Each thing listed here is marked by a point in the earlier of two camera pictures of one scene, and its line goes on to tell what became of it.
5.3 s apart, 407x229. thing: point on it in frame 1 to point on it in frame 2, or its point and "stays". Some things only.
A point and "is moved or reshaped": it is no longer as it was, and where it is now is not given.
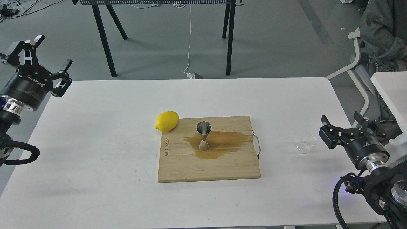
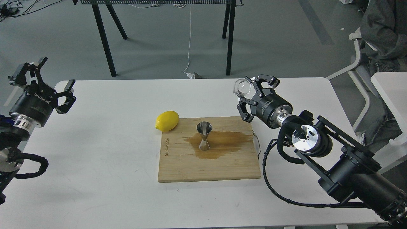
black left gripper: x=29 y=87 to x=36 y=105
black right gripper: x=367 y=152 to x=271 y=108
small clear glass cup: x=306 y=143 is moved or reshaped
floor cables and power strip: x=14 y=9 stays
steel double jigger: x=203 y=128 stays
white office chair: x=360 y=73 stays
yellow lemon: x=167 y=121 stays
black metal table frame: x=98 y=5 stays
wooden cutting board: x=207 y=149 stays
